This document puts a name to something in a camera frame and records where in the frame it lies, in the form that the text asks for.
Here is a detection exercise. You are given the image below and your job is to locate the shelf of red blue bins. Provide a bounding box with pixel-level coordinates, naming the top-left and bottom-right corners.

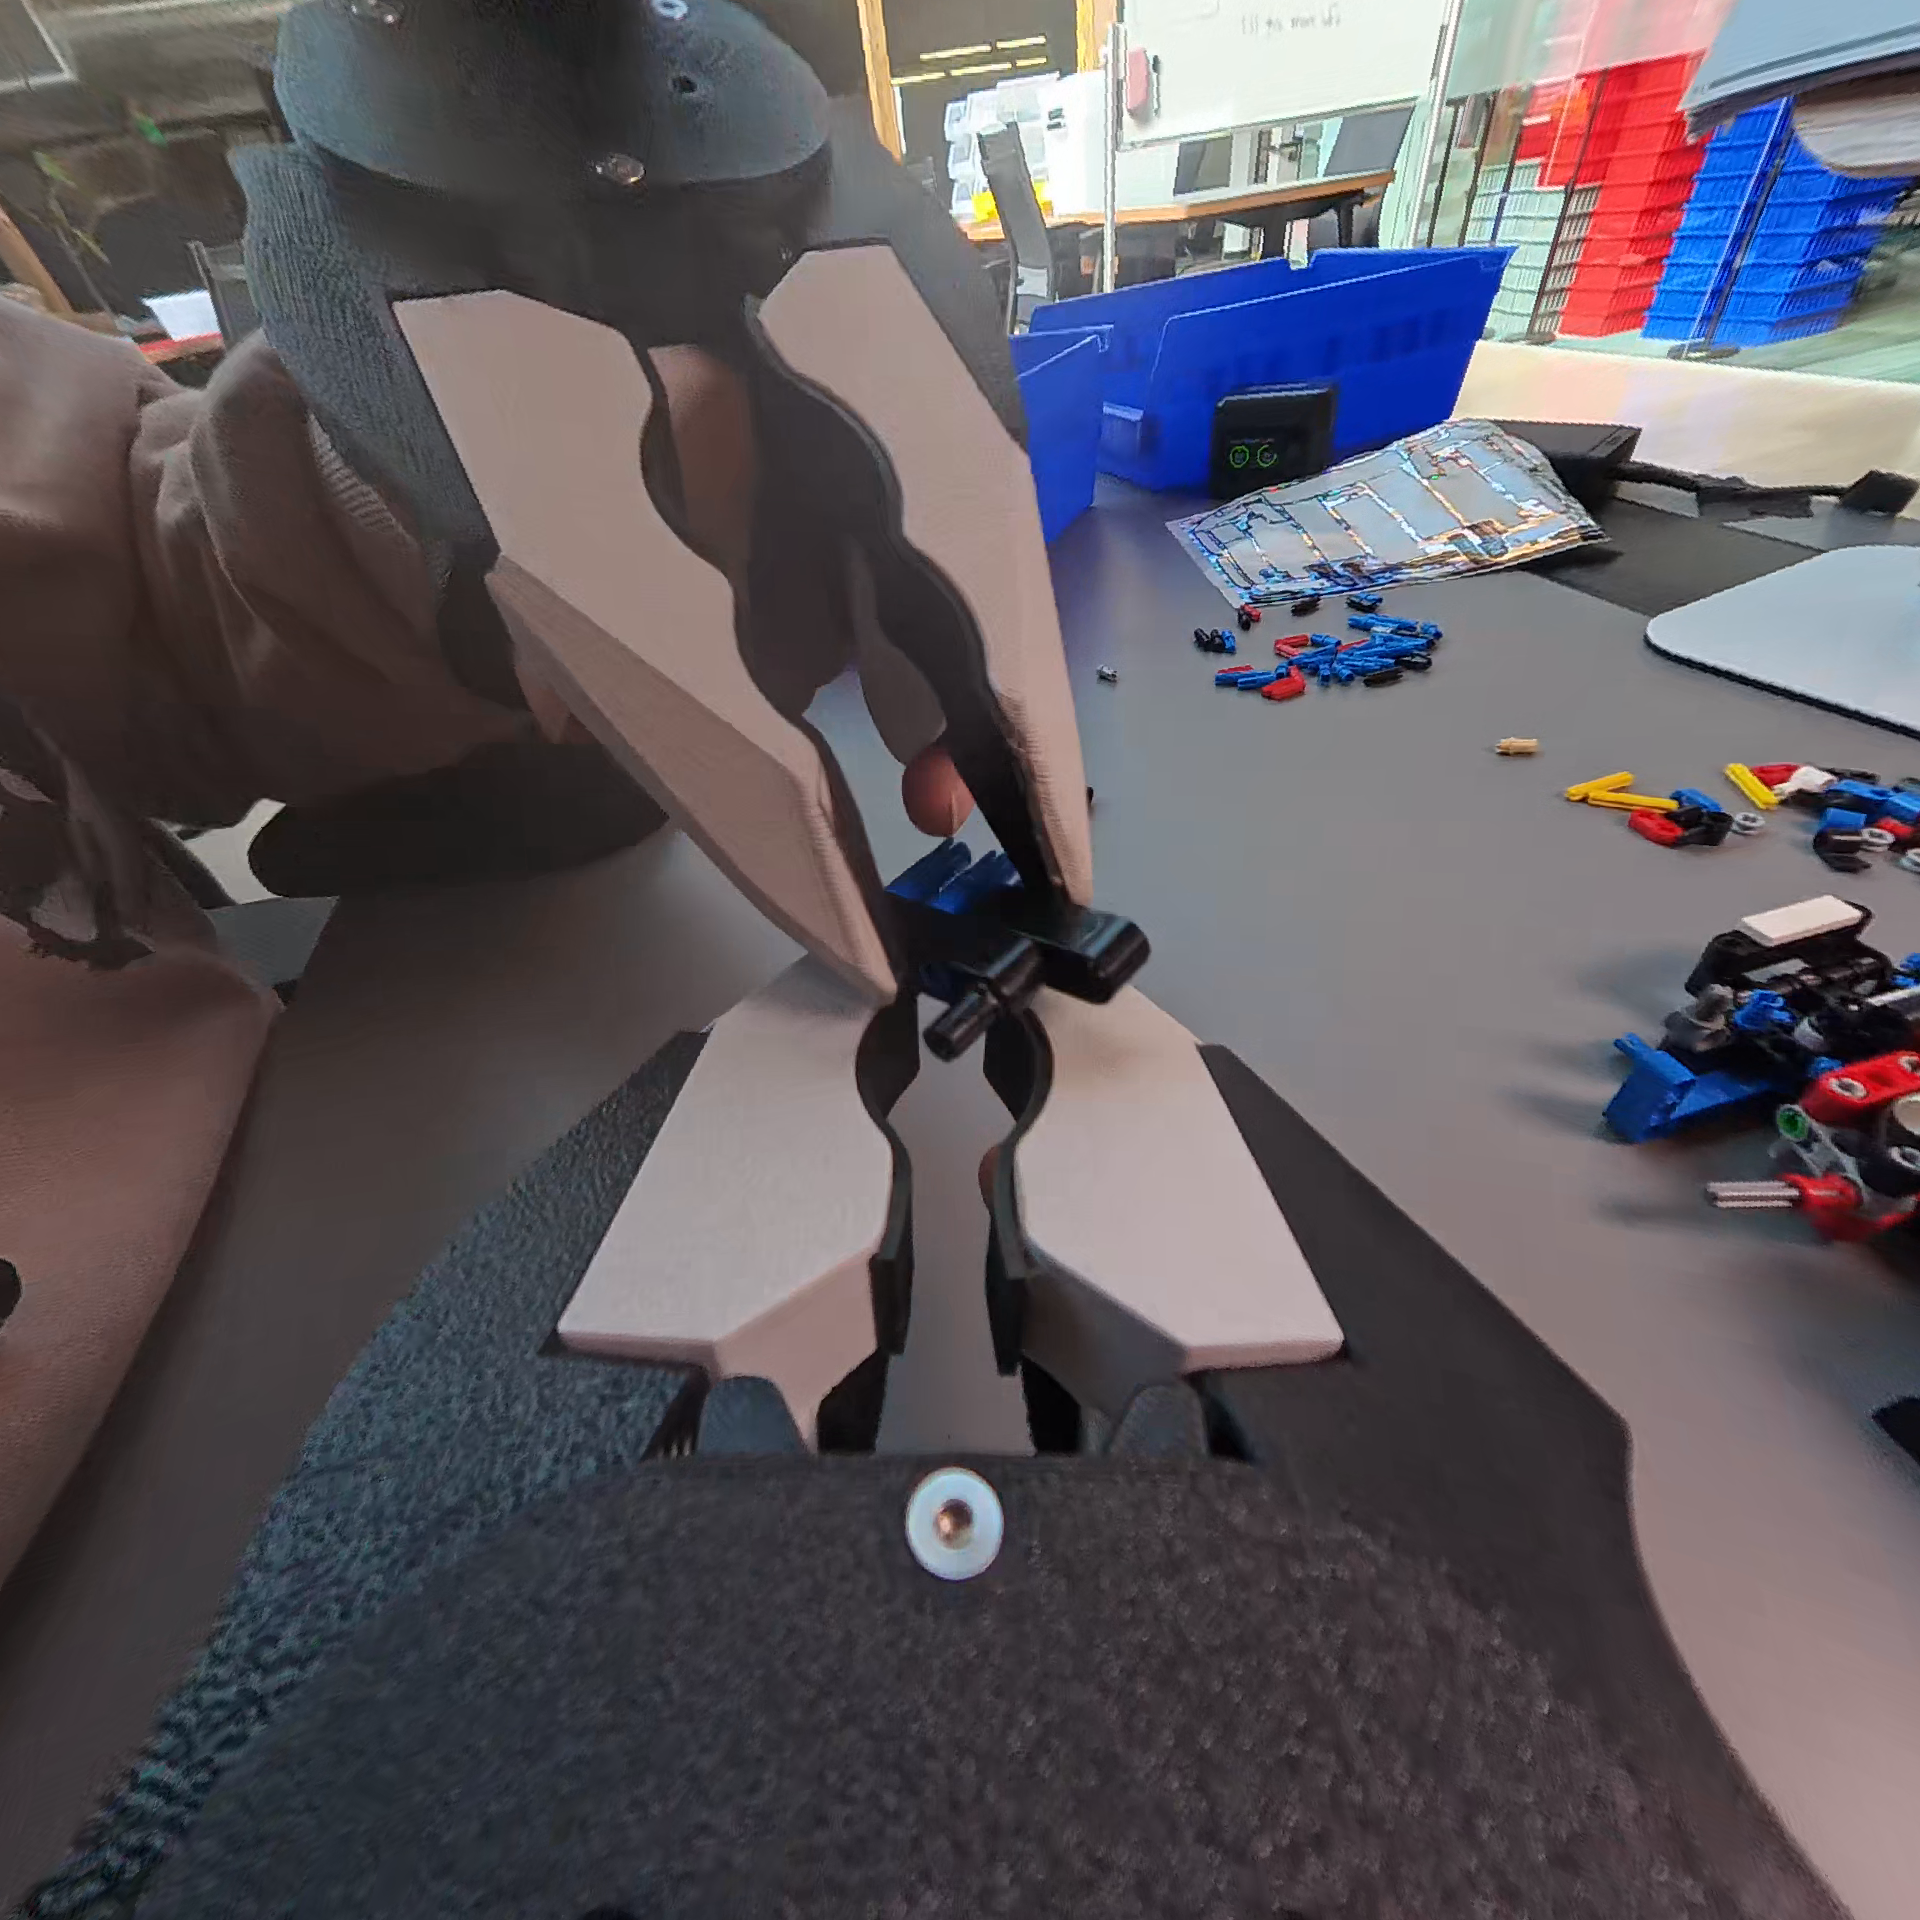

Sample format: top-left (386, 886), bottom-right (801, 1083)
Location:
top-left (1478, 53), bottom-right (1906, 355)

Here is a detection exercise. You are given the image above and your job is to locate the black office chair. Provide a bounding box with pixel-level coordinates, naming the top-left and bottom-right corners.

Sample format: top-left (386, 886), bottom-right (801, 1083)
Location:
top-left (976, 123), bottom-right (1088, 309)

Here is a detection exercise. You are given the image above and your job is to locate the black chair armrest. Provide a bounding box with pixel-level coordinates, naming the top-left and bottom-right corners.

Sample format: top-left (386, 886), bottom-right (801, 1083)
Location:
top-left (247, 744), bottom-right (672, 902)

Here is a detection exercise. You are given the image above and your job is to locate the black beam with blue pins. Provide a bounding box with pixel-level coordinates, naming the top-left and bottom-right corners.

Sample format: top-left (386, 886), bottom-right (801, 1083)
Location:
top-left (886, 838), bottom-right (1152, 1066)

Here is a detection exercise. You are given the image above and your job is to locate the silver sticker sheet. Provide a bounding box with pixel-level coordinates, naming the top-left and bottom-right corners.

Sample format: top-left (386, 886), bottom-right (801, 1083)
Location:
top-left (1168, 420), bottom-right (1607, 608)

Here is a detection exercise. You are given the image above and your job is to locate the person's left hand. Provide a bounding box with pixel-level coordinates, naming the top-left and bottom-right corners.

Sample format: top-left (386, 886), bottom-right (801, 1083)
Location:
top-left (855, 596), bottom-right (980, 838)

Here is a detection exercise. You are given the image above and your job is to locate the person's left forearm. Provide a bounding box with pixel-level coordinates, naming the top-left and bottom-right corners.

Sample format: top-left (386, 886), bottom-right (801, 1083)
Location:
top-left (0, 292), bottom-right (601, 834)

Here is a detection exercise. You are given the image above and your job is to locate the toy brick race car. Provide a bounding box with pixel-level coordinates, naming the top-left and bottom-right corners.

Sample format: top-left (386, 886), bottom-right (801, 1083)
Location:
top-left (1602, 896), bottom-right (1920, 1249)

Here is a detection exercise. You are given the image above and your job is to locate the pile of blue red pins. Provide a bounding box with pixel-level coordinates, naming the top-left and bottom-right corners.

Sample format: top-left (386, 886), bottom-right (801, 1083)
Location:
top-left (1195, 592), bottom-right (1446, 701)

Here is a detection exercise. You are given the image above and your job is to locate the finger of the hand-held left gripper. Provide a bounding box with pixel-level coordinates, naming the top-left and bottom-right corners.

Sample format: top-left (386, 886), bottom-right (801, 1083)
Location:
top-left (743, 240), bottom-right (1097, 915)
top-left (392, 285), bottom-right (906, 1009)

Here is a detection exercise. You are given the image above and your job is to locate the blue bin with pieces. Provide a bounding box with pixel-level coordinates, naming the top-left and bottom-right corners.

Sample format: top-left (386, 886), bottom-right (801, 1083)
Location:
top-left (1009, 329), bottom-right (1113, 545)

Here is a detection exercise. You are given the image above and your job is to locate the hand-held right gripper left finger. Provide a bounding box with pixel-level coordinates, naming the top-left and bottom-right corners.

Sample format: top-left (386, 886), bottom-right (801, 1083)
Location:
top-left (556, 957), bottom-right (921, 1454)

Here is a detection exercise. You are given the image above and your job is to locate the white wall board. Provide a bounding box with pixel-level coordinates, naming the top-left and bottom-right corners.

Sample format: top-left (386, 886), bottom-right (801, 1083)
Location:
top-left (1119, 0), bottom-right (1466, 147)

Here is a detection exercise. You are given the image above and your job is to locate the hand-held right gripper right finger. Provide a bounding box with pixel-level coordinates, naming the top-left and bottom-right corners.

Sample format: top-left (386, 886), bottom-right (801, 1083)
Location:
top-left (979, 982), bottom-right (1348, 1456)

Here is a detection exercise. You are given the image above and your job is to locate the empty blue bin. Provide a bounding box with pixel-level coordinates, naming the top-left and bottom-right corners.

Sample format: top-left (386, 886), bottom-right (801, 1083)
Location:
top-left (1026, 245), bottom-right (1518, 493)

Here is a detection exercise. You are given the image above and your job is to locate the small black box device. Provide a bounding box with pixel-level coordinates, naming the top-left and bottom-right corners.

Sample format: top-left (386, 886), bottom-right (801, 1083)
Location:
top-left (1210, 381), bottom-right (1339, 500)

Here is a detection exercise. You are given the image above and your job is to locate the black cable with plug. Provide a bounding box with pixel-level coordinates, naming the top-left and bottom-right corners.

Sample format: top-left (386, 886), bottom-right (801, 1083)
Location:
top-left (1500, 420), bottom-right (1920, 520)

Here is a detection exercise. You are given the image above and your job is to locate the person's torso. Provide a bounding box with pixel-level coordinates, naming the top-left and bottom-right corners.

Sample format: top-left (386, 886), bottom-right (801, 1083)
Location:
top-left (0, 721), bottom-right (289, 1577)

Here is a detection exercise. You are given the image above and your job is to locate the grey desk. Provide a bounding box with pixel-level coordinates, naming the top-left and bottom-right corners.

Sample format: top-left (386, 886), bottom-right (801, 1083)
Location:
top-left (0, 465), bottom-right (1920, 1920)

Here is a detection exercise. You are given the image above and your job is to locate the pile of mixed coloured pieces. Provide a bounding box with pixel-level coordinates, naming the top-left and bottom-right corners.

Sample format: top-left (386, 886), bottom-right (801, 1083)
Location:
top-left (1563, 757), bottom-right (1920, 876)

